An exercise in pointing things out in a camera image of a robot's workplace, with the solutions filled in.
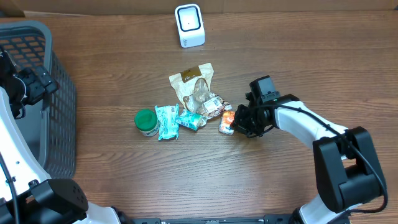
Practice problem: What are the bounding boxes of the orange tissue pack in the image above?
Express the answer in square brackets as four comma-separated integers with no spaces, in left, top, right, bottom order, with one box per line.
[219,111,235,135]

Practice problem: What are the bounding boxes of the teal tissue pack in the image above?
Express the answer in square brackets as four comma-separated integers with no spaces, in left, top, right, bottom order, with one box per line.
[176,110,203,131]

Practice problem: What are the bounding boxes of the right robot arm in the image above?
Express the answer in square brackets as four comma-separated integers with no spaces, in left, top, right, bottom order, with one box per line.
[231,76,389,223]

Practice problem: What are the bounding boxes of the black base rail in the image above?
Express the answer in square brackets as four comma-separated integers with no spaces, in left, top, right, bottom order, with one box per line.
[131,214,300,224]

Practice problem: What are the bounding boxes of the beige snack pouch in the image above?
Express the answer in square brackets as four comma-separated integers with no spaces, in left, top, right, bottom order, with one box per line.
[169,63,232,119]

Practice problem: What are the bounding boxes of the grey plastic mesh basket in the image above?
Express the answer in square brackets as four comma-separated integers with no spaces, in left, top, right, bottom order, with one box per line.
[1,21,77,179]

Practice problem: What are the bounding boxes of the green bottle cap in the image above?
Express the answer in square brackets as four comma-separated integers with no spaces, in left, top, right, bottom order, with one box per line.
[134,109,160,137]

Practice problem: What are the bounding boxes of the white barcode scanner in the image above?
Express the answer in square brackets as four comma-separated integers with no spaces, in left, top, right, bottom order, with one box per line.
[175,3,206,49]

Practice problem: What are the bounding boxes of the teal wipes packet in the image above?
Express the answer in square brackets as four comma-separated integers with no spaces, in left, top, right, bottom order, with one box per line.
[155,104,179,140]

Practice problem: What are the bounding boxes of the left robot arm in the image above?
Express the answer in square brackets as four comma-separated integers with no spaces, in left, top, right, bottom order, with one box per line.
[1,49,122,224]

